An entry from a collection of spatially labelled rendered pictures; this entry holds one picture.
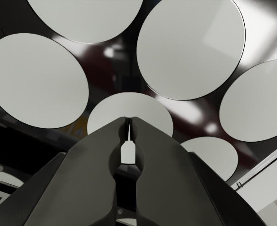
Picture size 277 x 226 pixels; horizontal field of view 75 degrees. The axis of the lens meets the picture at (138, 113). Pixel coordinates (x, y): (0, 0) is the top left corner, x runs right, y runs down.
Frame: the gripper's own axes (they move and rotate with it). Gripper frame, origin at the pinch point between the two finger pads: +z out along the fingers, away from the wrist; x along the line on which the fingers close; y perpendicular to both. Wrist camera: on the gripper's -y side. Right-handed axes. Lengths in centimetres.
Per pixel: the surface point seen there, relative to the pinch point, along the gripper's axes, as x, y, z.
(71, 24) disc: -5.0, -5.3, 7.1
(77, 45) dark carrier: -4.7, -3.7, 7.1
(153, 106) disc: 2.4, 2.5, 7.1
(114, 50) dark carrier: -1.4, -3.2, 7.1
